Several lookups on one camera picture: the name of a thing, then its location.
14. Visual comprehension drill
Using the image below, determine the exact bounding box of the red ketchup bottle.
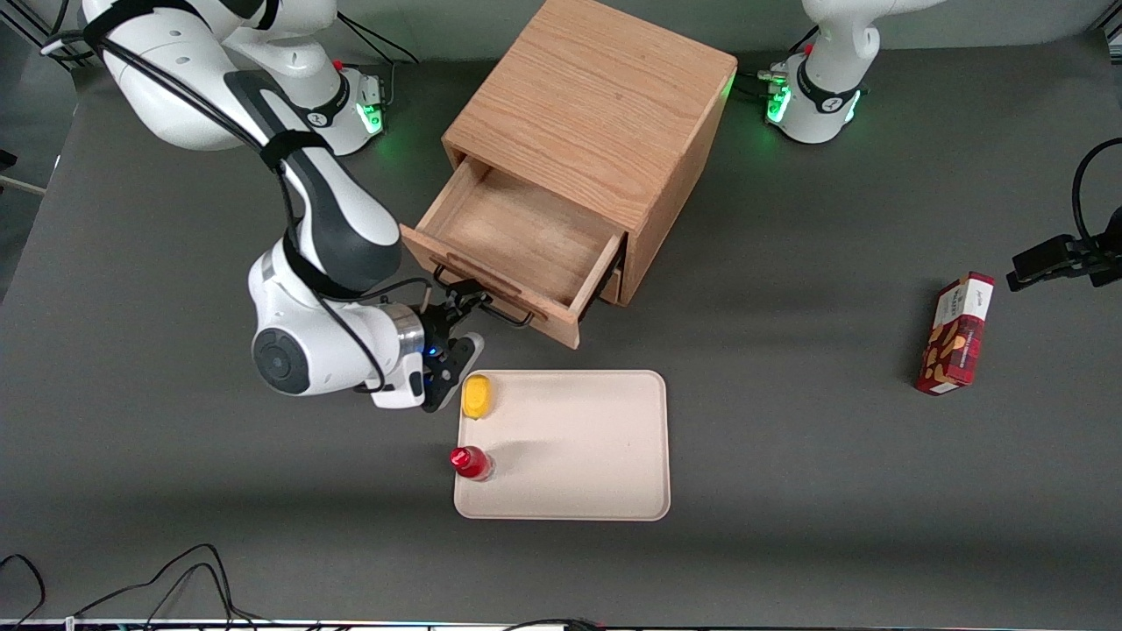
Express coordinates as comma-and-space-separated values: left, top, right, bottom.
450, 445, 495, 482

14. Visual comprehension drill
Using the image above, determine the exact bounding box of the black base cable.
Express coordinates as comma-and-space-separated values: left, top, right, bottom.
334, 15, 421, 67

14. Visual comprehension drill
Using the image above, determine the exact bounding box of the yellow mustard bottle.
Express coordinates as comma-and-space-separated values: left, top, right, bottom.
461, 374, 496, 421

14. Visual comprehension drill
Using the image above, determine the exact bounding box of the black looped cable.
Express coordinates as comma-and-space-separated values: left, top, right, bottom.
1072, 138, 1122, 248

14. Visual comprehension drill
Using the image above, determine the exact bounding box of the aluminium frame rail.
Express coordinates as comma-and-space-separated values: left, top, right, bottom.
0, 0, 55, 45

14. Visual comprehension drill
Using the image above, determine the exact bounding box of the black floor cable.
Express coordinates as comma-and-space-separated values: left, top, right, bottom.
0, 553, 46, 628
74, 542, 268, 627

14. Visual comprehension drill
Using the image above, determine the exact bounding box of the red snack box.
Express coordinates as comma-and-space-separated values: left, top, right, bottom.
916, 272, 997, 397

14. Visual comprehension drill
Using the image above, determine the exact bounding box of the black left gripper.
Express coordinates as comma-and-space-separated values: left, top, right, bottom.
1005, 207, 1122, 293

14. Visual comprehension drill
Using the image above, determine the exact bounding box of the beige plastic tray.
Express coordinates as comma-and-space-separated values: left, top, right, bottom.
453, 370, 672, 522

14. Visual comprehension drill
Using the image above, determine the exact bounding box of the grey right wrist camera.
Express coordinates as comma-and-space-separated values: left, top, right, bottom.
443, 330, 486, 392

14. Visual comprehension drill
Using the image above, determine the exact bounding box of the wooden drawer cabinet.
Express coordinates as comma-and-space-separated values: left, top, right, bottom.
442, 0, 739, 308

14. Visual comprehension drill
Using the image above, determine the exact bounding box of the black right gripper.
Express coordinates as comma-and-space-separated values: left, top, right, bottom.
419, 279, 494, 414

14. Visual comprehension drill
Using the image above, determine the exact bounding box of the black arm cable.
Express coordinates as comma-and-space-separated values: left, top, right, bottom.
39, 0, 432, 397

